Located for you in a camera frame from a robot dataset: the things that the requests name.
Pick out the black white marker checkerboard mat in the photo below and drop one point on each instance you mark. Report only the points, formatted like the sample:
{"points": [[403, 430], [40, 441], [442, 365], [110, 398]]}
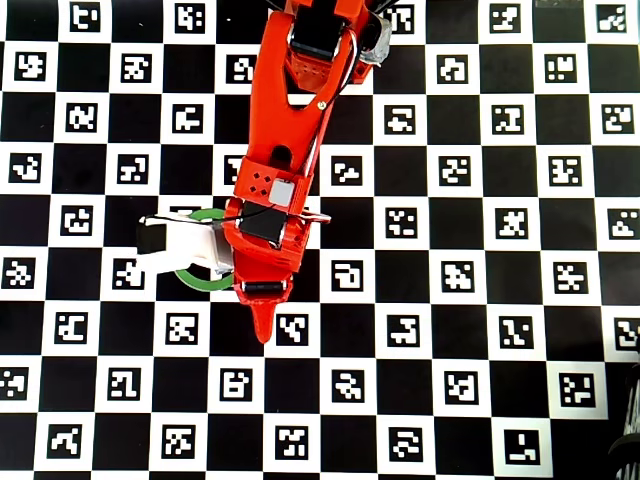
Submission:
{"points": [[450, 300]]}

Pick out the red robot arm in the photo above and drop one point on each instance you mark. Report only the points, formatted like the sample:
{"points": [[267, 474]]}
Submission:
{"points": [[280, 125]]}

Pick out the black white striped object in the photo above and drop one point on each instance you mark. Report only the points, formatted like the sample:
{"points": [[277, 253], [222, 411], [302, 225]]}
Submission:
{"points": [[627, 450]]}

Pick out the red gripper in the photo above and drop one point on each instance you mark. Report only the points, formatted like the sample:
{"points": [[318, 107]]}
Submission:
{"points": [[263, 288]]}

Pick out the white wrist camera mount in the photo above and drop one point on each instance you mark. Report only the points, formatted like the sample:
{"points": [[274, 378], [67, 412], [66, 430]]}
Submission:
{"points": [[185, 247]]}

